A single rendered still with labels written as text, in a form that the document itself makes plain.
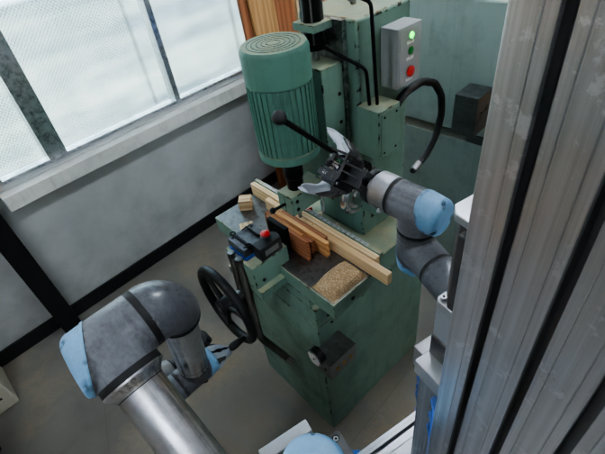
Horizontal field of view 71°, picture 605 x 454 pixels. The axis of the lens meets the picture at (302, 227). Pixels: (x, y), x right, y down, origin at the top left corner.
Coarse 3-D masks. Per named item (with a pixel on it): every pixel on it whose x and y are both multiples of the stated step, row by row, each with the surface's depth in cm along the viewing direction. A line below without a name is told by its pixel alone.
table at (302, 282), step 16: (256, 208) 154; (224, 224) 149; (256, 224) 147; (320, 256) 132; (336, 256) 131; (288, 272) 128; (304, 272) 127; (320, 272) 127; (256, 288) 129; (272, 288) 129; (304, 288) 125; (352, 288) 121; (368, 288) 126; (320, 304) 123; (336, 304) 117
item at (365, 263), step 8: (272, 200) 150; (280, 208) 146; (312, 224) 137; (328, 240) 132; (336, 240) 131; (336, 248) 131; (344, 248) 128; (352, 248) 127; (344, 256) 129; (352, 256) 126; (360, 256) 124; (360, 264) 125; (368, 264) 122; (376, 264) 121; (368, 272) 124; (376, 272) 120; (384, 272) 118; (384, 280) 119
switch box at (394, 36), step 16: (384, 32) 111; (400, 32) 108; (416, 32) 112; (384, 48) 113; (400, 48) 110; (416, 48) 115; (384, 64) 116; (400, 64) 113; (416, 64) 118; (384, 80) 119; (400, 80) 116
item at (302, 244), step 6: (288, 228) 132; (294, 234) 129; (294, 240) 130; (300, 240) 127; (306, 240) 127; (294, 246) 133; (300, 246) 130; (306, 246) 127; (300, 252) 132; (306, 252) 129; (306, 258) 131
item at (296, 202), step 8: (304, 176) 136; (312, 176) 135; (280, 192) 131; (288, 192) 130; (296, 192) 130; (304, 192) 130; (280, 200) 133; (288, 200) 129; (296, 200) 129; (304, 200) 132; (312, 200) 135; (288, 208) 132; (296, 208) 131; (304, 208) 134
